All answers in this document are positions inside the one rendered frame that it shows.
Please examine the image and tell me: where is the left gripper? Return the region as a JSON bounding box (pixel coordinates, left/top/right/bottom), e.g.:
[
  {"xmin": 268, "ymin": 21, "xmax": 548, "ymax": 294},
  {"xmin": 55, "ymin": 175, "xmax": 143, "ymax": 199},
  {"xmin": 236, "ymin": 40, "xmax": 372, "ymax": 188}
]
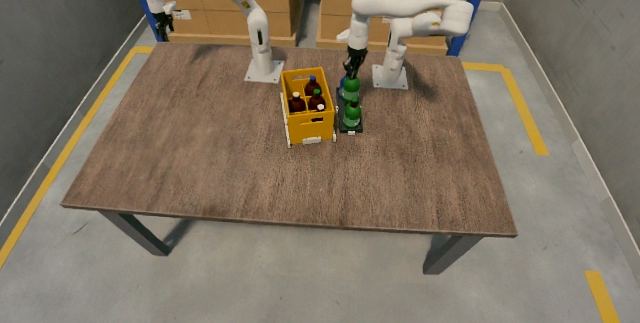
[{"xmin": 343, "ymin": 44, "xmax": 368, "ymax": 79}]

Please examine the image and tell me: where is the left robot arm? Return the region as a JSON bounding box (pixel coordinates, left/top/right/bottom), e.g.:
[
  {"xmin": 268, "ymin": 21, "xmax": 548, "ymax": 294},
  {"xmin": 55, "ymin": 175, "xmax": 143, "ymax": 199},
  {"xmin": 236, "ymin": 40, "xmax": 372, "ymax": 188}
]
[{"xmin": 336, "ymin": 0, "xmax": 473, "ymax": 82}]

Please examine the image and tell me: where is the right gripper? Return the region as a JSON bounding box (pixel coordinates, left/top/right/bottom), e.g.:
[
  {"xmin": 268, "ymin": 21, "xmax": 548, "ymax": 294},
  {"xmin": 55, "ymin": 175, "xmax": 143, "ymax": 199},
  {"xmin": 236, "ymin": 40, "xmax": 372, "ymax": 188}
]
[{"xmin": 151, "ymin": 11, "xmax": 174, "ymax": 42}]

